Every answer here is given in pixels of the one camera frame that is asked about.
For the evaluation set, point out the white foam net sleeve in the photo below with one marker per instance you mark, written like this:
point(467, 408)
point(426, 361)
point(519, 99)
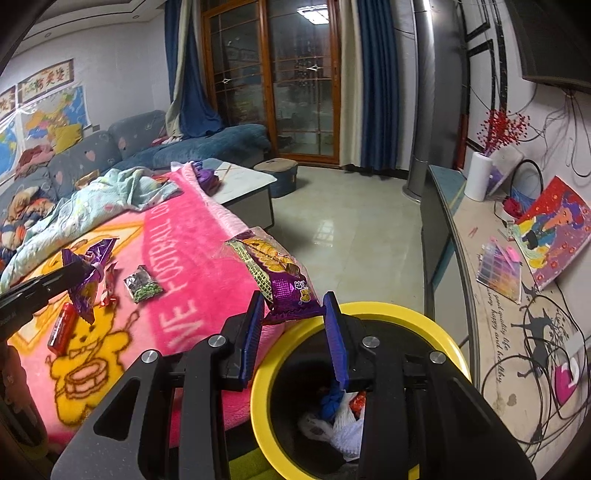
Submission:
point(351, 431)

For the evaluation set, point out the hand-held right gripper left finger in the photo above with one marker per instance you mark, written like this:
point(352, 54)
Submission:
point(251, 341)

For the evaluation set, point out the large purple yellow snack packet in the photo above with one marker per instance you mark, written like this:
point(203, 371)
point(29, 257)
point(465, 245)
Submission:
point(286, 281)

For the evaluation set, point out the black wall television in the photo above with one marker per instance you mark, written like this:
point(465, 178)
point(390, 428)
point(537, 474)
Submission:
point(554, 41)

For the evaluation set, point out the blue plastic scrap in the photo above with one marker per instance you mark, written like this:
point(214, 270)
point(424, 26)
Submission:
point(330, 401)

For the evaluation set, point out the colourful map poster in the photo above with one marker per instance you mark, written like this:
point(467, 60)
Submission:
point(55, 115)

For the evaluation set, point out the person's left forearm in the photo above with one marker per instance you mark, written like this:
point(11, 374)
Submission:
point(16, 397)

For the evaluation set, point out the pile of clothes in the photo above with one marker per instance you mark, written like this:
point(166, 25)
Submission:
point(25, 212)

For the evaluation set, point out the pink clothes heap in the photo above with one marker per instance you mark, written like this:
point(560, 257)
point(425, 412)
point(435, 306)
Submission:
point(34, 157)

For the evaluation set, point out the purple plastic bag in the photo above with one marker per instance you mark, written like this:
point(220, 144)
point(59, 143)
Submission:
point(207, 177)

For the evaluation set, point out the yellow rimmed black trash bin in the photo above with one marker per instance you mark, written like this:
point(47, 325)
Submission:
point(415, 321)

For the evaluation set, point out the round padded stool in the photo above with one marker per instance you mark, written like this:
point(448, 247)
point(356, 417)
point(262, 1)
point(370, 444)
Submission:
point(277, 175)

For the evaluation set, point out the colourful figure painting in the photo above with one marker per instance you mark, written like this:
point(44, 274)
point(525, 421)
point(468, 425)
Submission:
point(554, 230)

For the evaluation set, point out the blue grey sofa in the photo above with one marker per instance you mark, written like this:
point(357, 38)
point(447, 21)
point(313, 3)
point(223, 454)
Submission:
point(221, 143)

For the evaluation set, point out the white plastic bag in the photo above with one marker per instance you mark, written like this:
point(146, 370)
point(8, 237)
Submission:
point(314, 424)

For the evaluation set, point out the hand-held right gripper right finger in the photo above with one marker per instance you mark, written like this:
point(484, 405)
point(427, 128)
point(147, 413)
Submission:
point(337, 341)

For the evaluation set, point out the blue curtain with beige lining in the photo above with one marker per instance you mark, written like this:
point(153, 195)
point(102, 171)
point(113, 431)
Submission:
point(194, 92)

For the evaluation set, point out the white coffee table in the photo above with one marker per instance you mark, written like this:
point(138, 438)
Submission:
point(249, 184)

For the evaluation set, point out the white paper roll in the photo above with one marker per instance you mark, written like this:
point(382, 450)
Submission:
point(477, 177)

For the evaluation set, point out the long television cabinet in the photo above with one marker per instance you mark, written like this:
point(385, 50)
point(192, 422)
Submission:
point(466, 240)

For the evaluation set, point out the red clothes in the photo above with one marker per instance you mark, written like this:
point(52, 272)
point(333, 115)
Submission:
point(162, 141)

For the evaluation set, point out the wooden glass sliding door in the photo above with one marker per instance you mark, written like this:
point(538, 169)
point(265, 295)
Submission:
point(277, 83)

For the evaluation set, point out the green yellow floor mat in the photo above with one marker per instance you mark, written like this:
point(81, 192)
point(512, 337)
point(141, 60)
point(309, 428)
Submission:
point(244, 466)

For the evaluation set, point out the framed embroidery wall poster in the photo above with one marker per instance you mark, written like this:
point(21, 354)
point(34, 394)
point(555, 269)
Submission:
point(46, 81)

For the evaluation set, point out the red white candy wrapper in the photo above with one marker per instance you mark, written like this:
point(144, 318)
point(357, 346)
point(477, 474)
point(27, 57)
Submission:
point(109, 286)

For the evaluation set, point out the silver tower air conditioner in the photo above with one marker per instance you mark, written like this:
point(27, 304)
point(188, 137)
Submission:
point(422, 115)

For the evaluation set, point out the pink printed blanket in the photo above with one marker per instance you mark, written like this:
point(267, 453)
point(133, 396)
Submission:
point(194, 258)

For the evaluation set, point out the red snack bar wrapper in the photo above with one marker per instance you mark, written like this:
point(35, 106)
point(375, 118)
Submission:
point(60, 330)

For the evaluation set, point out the gold snack bag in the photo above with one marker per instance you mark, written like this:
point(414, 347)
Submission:
point(86, 180)

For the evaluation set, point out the orange wrapper scrap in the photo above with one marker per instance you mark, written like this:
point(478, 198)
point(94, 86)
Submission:
point(358, 401)

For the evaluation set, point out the colourful bead box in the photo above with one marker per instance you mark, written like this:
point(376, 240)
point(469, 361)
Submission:
point(501, 272)

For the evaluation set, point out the red yarn bundle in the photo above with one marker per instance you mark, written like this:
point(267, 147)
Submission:
point(510, 206)

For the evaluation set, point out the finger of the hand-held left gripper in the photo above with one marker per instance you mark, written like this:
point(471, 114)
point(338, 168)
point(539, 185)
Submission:
point(60, 281)

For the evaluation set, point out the wide blue curtain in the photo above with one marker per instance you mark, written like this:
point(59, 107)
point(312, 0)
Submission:
point(381, 92)

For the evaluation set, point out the blue world map poster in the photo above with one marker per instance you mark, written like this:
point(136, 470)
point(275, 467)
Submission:
point(9, 154)

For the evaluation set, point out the light blue printed quilt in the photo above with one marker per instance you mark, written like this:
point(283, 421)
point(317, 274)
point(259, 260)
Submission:
point(92, 207)

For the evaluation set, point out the red berry branches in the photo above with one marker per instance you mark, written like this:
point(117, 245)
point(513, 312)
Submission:
point(501, 129)

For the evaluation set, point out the purple crinkled snack wrapper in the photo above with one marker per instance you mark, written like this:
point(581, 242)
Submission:
point(87, 288)

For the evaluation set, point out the green snack packet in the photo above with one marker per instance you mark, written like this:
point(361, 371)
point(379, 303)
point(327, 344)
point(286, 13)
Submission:
point(143, 286)

